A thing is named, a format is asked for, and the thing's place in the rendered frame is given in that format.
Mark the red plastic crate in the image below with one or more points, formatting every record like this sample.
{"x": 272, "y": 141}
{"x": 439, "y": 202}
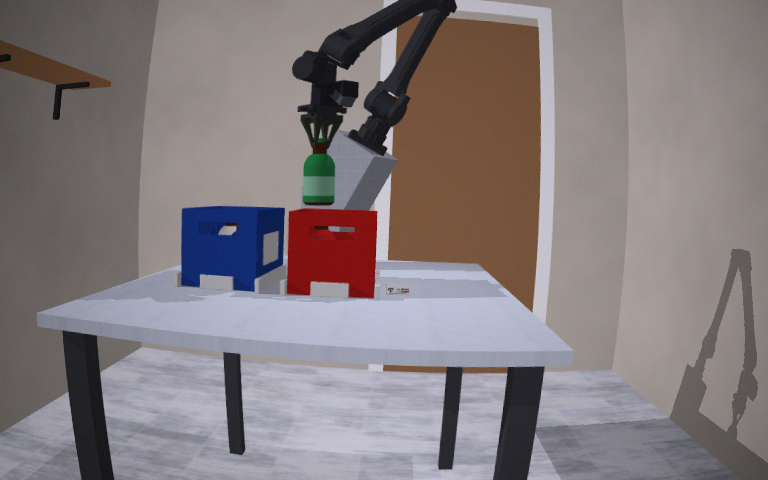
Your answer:
{"x": 351, "y": 258}

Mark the red bottle with pink label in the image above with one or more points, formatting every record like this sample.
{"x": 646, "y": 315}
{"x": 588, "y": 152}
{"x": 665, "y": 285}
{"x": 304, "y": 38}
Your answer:
{"x": 321, "y": 232}

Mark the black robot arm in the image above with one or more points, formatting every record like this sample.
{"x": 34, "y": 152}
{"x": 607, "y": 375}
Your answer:
{"x": 311, "y": 66}

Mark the blue plastic crate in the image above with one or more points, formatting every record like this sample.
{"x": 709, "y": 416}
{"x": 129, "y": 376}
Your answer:
{"x": 257, "y": 250}

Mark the white paper strip with printed marks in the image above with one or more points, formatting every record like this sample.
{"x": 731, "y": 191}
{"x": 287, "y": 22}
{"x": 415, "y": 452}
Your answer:
{"x": 397, "y": 289}

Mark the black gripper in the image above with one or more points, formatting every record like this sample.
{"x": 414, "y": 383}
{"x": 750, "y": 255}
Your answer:
{"x": 324, "y": 115}

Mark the white bottle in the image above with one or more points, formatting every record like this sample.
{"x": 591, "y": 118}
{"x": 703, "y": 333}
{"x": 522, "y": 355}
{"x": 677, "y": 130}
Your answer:
{"x": 228, "y": 229}

